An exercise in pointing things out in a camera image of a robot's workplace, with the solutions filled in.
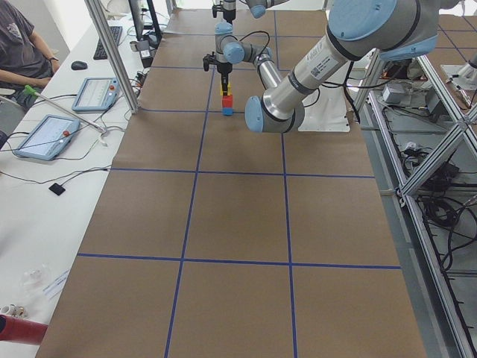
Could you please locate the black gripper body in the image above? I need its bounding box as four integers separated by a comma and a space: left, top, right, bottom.
223, 9, 236, 19
216, 63, 232, 74

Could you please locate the yellow block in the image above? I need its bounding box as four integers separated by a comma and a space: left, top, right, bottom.
220, 83, 232, 96

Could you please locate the red block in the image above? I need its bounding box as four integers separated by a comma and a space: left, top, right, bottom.
221, 95, 233, 109

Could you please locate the blue block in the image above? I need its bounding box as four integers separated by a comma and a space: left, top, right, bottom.
222, 107, 233, 116

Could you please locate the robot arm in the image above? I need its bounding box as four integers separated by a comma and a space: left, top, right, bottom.
215, 0, 451, 133
212, 0, 287, 24

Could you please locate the black keyboard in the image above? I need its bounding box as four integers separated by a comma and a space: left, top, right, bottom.
92, 25, 124, 61

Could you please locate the far blue teach pendant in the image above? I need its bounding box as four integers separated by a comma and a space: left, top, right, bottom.
72, 78, 120, 113

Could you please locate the blue teach pendant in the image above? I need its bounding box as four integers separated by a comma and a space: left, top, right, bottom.
72, 78, 120, 113
13, 115, 80, 161

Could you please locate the black computer mouse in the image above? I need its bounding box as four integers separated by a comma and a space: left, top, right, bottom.
71, 60, 88, 71

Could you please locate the brown paper table cover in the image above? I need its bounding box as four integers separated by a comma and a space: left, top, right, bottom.
38, 10, 426, 357

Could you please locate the grey power adapter box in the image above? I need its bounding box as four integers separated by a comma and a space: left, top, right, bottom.
382, 83, 405, 104

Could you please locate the near blue teach pendant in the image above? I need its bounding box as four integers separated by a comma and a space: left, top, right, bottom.
13, 115, 80, 161

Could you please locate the seated person grey shirt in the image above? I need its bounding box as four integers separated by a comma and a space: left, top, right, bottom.
1, 1, 60, 110

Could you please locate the small black square pad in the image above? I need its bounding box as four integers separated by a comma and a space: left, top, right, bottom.
48, 183, 66, 196

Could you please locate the red cylinder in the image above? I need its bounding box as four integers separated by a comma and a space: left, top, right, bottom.
1, 315, 48, 345

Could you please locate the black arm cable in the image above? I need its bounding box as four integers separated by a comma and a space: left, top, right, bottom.
238, 31, 325, 109

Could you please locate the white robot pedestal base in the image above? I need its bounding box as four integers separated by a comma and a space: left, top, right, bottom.
298, 89, 350, 133

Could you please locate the aluminium frame post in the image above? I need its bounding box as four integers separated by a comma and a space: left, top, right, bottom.
84, 0, 139, 114

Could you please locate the green handled metal rod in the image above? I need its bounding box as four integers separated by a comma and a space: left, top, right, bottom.
25, 85, 107, 134

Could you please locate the aluminium frame truss right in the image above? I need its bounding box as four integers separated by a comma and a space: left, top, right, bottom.
361, 48, 476, 357

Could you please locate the black cable bundle right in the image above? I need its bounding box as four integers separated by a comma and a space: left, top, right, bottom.
413, 160, 477, 273

